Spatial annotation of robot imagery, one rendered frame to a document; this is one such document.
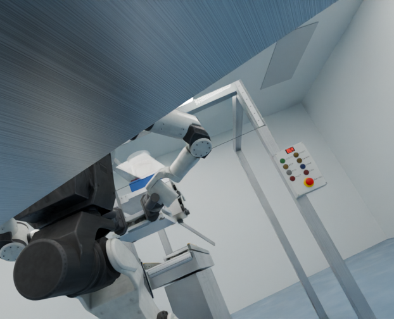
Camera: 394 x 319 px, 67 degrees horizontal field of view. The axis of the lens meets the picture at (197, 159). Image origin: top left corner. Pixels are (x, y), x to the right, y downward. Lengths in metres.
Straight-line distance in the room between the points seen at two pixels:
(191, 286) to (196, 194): 3.61
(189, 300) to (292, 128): 4.76
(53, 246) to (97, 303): 0.32
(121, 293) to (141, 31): 0.79
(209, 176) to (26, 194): 5.18
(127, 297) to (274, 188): 4.83
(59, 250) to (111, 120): 0.45
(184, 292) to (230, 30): 1.72
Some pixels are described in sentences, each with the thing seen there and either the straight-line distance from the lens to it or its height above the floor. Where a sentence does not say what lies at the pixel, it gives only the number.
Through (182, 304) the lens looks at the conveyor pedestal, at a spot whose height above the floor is 0.59.
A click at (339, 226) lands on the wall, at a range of 5.79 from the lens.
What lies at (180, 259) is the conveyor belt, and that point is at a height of 0.81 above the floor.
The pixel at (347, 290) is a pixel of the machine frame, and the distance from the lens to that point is 1.72.
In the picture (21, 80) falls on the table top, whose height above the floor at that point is 0.82.
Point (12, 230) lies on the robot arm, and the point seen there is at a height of 1.06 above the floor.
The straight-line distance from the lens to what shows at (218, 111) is 1.83.
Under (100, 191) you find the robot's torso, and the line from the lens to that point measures 0.82.
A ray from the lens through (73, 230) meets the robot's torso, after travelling 0.71.
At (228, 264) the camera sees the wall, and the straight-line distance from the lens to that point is 5.20.
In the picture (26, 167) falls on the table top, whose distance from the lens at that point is 0.28.
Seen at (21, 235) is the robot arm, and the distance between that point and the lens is 1.20.
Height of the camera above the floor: 0.69
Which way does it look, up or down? 20 degrees up
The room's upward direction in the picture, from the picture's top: 24 degrees counter-clockwise
